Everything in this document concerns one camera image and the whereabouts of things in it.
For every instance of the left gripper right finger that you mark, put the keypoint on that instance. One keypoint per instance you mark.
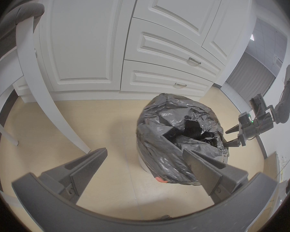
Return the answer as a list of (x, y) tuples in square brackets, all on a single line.
[(207, 175)]

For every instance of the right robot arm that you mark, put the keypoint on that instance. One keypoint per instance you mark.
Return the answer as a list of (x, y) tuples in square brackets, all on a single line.
[(282, 112)]

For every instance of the white wardrobe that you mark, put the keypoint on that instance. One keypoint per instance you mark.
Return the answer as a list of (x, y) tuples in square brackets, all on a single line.
[(87, 45)]

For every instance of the white chair grey cushions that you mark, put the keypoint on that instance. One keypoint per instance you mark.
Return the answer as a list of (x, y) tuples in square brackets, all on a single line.
[(31, 57)]

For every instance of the white trash bin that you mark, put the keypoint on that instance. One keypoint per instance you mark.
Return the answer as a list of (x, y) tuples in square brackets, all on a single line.
[(143, 163)]

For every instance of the black plastic bag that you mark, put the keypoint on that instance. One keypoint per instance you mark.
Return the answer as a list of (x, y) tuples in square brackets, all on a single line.
[(164, 134)]

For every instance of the ceiling light panel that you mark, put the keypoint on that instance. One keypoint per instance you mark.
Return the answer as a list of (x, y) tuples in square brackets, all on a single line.
[(252, 37)]

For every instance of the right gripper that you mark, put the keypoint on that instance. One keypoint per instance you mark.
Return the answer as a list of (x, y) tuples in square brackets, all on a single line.
[(249, 130)]

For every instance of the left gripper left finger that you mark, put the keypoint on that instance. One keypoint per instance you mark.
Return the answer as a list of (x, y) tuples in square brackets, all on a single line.
[(87, 173)]

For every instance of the grey curtain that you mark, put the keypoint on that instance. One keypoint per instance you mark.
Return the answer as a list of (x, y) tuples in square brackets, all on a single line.
[(251, 78)]

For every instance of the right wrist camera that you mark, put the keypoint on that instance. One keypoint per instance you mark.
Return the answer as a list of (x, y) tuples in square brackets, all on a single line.
[(244, 119)]

